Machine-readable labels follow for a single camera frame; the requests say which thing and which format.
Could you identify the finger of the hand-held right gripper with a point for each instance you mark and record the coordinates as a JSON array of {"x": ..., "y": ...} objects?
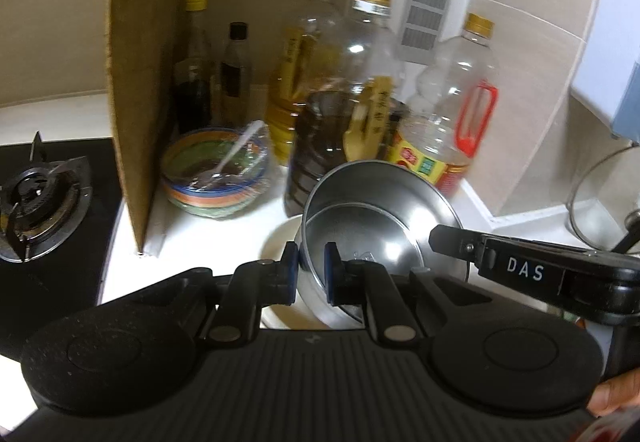
[{"x": 452, "y": 242}]

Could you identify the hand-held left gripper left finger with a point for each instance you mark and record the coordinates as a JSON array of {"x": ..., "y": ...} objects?
[{"x": 291, "y": 274}]

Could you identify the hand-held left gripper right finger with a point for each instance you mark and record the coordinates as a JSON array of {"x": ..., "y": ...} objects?
[{"x": 331, "y": 274}]

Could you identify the small steel bowl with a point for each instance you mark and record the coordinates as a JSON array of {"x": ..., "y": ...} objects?
[
  {"x": 395, "y": 187},
  {"x": 380, "y": 242}
]

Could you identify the person's right hand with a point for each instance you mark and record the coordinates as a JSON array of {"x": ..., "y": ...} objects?
[{"x": 612, "y": 392}]

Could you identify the white plate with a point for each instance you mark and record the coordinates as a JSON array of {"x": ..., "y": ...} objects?
[{"x": 277, "y": 242}]

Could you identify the colourful striped bowl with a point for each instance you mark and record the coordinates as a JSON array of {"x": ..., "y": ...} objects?
[{"x": 215, "y": 199}]

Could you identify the large bottle brown liquid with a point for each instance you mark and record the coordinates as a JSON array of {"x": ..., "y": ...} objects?
[{"x": 325, "y": 137}]

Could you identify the white plastic spoon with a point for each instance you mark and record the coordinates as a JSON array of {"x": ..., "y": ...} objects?
[{"x": 240, "y": 145}]

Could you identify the yellow oil bottle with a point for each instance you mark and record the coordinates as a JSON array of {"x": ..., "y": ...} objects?
[{"x": 287, "y": 112}]

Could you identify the blue range hood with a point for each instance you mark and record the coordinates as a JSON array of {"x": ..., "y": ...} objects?
[{"x": 615, "y": 87}]

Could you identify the dark sauce bottle yellow cap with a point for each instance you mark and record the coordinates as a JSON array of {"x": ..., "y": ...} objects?
[{"x": 192, "y": 92}]

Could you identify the small dark bottle black cap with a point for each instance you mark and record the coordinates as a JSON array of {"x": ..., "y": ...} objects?
[{"x": 232, "y": 72}]

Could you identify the brown cardboard sheet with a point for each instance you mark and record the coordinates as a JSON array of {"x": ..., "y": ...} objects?
[{"x": 150, "y": 72}]

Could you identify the black gas stove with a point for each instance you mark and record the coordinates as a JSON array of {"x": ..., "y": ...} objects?
[{"x": 40, "y": 202}]

